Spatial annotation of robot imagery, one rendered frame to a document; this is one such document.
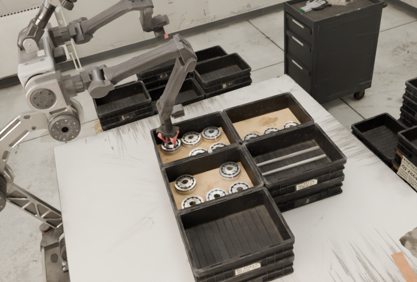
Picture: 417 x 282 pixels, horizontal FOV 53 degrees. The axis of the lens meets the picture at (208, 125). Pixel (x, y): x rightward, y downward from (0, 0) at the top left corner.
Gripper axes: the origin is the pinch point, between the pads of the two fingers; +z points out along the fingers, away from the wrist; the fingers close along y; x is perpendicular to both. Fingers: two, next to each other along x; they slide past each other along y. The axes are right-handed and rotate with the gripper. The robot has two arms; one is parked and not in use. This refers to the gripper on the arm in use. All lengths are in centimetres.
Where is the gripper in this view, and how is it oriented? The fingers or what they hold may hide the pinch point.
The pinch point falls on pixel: (170, 142)
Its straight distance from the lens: 219.5
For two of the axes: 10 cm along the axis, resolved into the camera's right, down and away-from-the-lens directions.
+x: -4.0, 6.1, -6.9
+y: -9.1, -1.7, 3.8
